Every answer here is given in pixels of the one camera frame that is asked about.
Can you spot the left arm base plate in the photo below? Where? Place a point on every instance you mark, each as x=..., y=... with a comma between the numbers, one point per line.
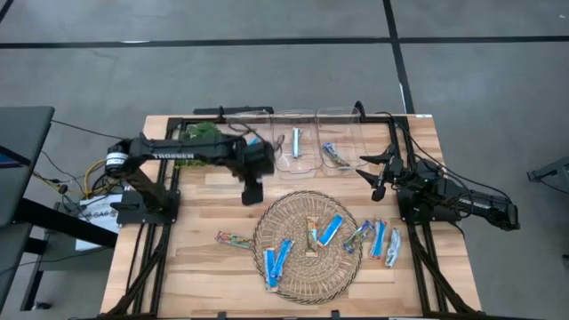
x=129, y=215

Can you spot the round woven placemat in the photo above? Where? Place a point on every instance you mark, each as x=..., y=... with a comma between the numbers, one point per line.
x=306, y=275

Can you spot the dark blue brown granola bar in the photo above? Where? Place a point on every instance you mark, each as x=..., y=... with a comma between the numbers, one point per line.
x=335, y=154

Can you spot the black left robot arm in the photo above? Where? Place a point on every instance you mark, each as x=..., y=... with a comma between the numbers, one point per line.
x=178, y=153

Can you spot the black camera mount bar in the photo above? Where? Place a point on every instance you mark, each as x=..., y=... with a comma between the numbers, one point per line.
x=235, y=109

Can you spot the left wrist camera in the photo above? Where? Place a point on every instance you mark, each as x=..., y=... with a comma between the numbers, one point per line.
x=252, y=195

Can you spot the green potted plant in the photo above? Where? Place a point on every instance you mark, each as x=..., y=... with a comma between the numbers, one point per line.
x=202, y=130

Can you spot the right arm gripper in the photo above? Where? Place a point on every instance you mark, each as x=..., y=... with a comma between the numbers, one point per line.
x=393, y=171

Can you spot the grey metal stand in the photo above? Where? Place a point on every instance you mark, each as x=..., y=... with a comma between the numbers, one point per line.
x=551, y=171

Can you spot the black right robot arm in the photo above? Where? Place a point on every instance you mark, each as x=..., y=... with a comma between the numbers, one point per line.
x=471, y=202

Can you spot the grey desk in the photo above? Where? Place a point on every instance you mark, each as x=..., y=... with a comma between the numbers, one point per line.
x=22, y=155

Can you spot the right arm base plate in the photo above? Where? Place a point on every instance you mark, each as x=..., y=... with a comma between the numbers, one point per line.
x=406, y=211

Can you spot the clear plastic bin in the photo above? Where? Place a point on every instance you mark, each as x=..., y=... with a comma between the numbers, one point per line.
x=351, y=133
x=235, y=124
x=309, y=155

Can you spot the dark desk crossbar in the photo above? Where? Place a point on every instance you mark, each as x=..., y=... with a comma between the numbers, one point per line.
x=66, y=222

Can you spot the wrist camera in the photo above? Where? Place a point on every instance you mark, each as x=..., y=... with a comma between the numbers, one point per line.
x=252, y=195
x=379, y=192

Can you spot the white paper box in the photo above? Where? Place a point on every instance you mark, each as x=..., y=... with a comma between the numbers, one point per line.
x=100, y=211

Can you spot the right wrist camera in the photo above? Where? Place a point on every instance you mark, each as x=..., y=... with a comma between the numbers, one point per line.
x=379, y=192

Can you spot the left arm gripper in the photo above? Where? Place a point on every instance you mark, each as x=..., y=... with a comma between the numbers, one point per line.
x=258, y=157

